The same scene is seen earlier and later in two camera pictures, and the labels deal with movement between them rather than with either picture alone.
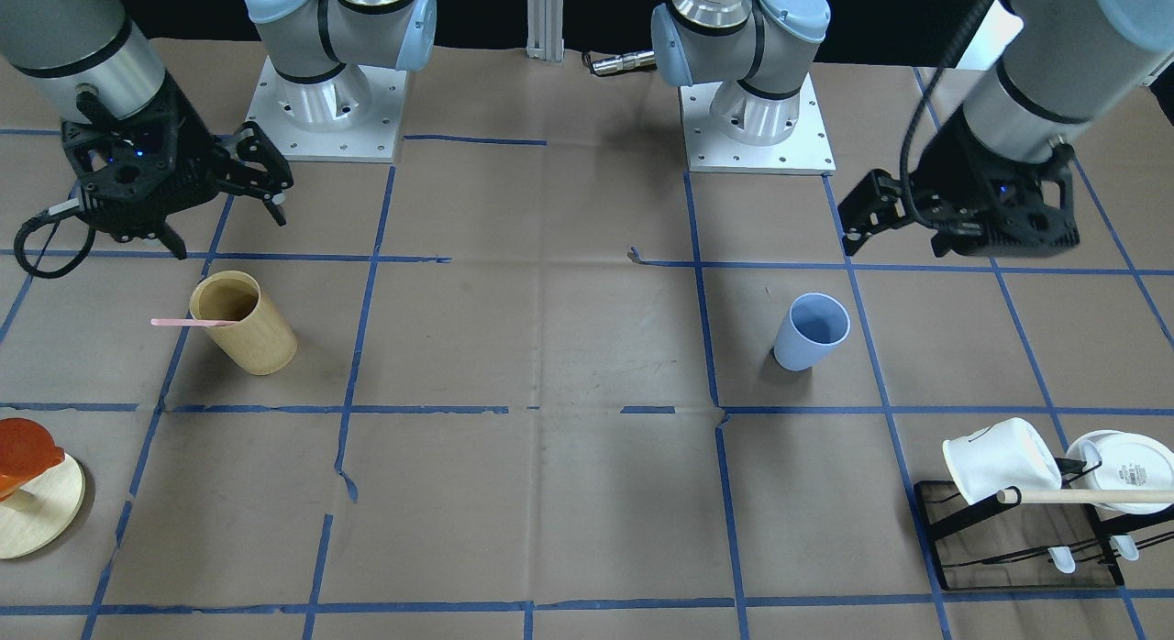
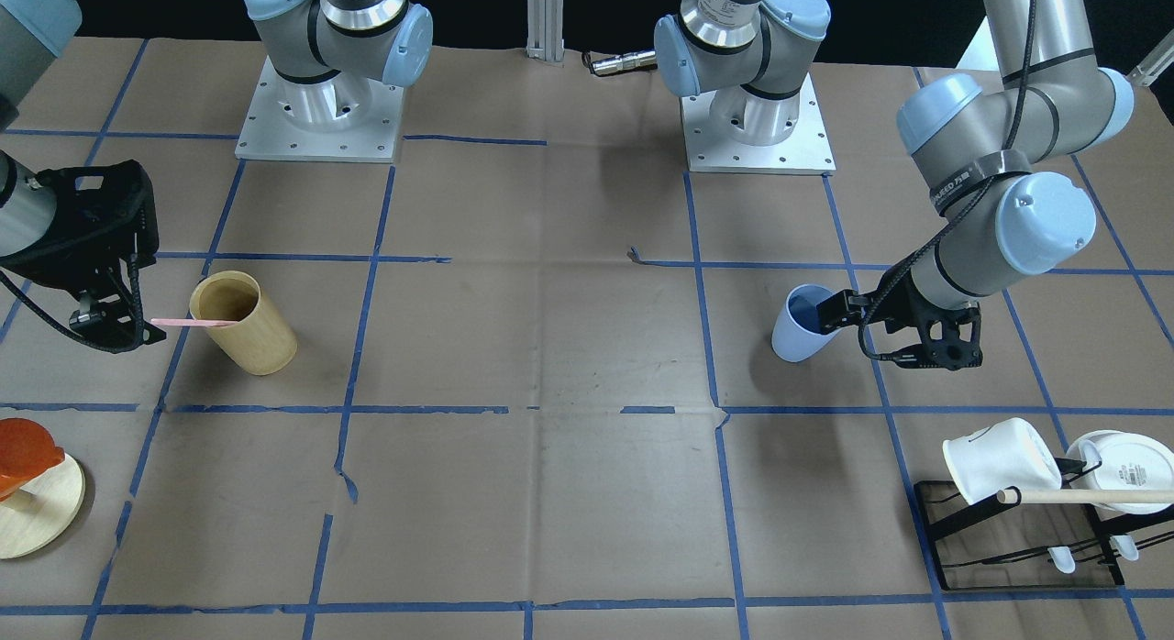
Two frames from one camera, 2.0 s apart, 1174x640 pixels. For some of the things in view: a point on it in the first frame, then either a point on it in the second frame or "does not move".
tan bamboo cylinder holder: (261, 342) does not move
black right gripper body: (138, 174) → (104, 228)
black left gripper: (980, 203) → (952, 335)
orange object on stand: (26, 448) does not move
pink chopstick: (190, 322) does not move
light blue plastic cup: (814, 323) does not move
